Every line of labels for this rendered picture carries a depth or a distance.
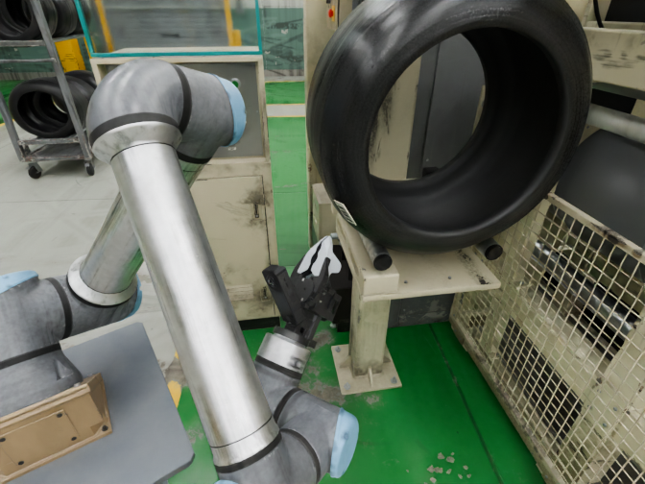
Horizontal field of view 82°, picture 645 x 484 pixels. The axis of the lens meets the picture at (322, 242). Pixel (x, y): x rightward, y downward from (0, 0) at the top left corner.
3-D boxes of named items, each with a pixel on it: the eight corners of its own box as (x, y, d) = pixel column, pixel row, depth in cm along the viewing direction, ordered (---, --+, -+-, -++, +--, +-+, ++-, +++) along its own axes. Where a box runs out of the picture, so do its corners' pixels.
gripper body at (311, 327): (318, 288, 79) (295, 343, 75) (291, 271, 74) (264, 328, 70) (345, 294, 73) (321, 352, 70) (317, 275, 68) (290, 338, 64)
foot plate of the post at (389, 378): (330, 348, 182) (331, 342, 180) (384, 341, 186) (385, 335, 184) (342, 395, 160) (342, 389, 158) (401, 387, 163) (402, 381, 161)
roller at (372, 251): (353, 189, 115) (361, 200, 117) (341, 198, 116) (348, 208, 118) (387, 252, 86) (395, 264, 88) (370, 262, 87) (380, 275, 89)
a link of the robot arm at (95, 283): (36, 299, 94) (148, 34, 56) (107, 282, 108) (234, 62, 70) (61, 350, 90) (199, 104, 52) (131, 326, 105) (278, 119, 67)
